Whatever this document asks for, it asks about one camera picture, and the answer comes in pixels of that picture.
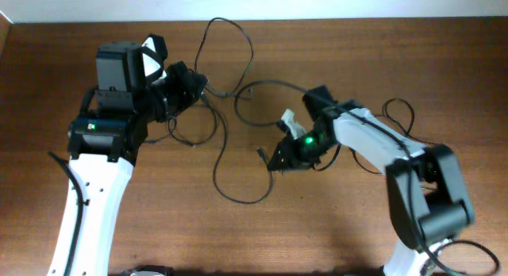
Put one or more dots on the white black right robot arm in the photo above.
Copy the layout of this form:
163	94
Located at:
428	201

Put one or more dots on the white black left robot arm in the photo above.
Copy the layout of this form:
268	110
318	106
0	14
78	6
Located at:
134	89

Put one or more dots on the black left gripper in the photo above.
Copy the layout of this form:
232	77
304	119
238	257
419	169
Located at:
180	77

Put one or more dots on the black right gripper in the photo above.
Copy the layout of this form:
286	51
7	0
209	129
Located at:
290	160

